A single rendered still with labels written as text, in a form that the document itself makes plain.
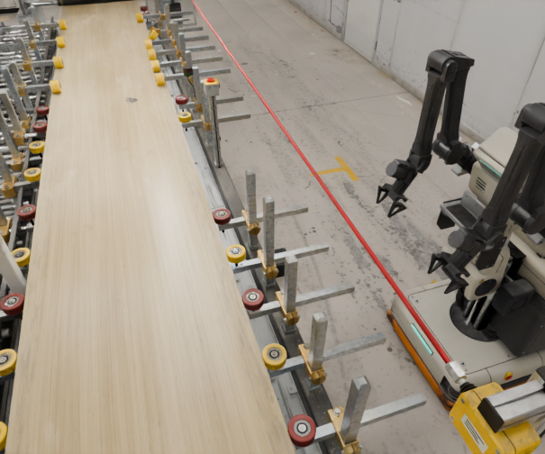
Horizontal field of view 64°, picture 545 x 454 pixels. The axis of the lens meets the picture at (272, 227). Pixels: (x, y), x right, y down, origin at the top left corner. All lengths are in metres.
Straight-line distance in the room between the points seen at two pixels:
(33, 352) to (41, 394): 0.17
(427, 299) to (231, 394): 1.44
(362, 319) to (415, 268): 0.59
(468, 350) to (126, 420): 1.64
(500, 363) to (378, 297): 0.81
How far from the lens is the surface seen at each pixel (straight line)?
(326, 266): 2.98
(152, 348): 1.53
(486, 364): 2.40
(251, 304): 1.58
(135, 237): 1.92
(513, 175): 1.42
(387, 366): 2.58
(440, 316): 2.49
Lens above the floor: 2.14
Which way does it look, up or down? 41 degrees down
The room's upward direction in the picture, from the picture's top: straight up
